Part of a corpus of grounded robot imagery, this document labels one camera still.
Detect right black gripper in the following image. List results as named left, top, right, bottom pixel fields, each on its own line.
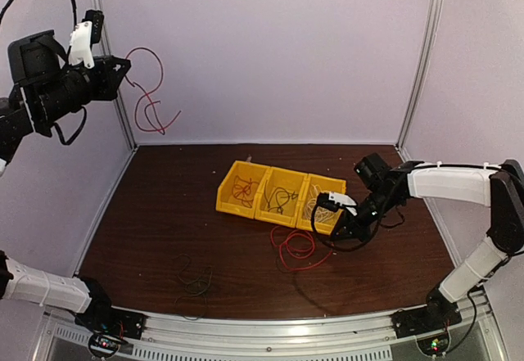
left=329, top=189, right=400, bottom=241

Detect thick white wire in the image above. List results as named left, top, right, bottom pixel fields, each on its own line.
left=306, top=183, right=341, bottom=214

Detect thin white wire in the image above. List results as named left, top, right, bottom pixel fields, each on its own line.
left=303, top=201, right=339, bottom=225

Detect black wire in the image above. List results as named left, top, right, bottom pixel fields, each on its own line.
left=264, top=187, right=300, bottom=217

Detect green wire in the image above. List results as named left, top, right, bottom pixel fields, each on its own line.
left=174, top=254, right=216, bottom=323

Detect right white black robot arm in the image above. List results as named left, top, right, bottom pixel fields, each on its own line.
left=316, top=153, right=523, bottom=330

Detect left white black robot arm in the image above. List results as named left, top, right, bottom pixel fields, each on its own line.
left=1, top=30, right=131, bottom=332

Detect yellow bin near end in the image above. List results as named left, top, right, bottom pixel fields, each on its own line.
left=296, top=174, right=346, bottom=235

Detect yellow bin middle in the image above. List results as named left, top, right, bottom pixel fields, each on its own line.
left=255, top=167, right=307, bottom=228

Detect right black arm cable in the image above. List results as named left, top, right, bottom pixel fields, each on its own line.
left=309, top=201, right=406, bottom=252

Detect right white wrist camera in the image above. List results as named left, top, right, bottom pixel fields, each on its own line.
left=316, top=192, right=358, bottom=215

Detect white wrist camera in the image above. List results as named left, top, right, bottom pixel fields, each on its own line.
left=316, top=192, right=358, bottom=215
left=68, top=10, right=104, bottom=69

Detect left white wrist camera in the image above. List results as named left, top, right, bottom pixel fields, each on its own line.
left=68, top=10, right=104, bottom=69

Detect left aluminium frame post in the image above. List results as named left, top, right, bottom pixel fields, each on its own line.
left=90, top=0, right=137, bottom=151

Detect aluminium frame post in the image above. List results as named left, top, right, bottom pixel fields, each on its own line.
left=90, top=0, right=137, bottom=151
left=395, top=0, right=444, bottom=156

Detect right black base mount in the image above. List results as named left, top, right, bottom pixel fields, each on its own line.
left=391, top=306, right=462, bottom=358

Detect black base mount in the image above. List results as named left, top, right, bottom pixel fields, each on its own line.
left=391, top=306, right=462, bottom=358
left=72, top=308, right=147, bottom=360

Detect right aluminium frame post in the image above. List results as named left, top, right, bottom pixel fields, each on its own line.
left=395, top=0, right=444, bottom=156

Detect aluminium front rail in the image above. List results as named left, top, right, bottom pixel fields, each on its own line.
left=29, top=291, right=509, bottom=360

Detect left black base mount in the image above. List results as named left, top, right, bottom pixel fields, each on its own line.
left=72, top=308, right=147, bottom=360

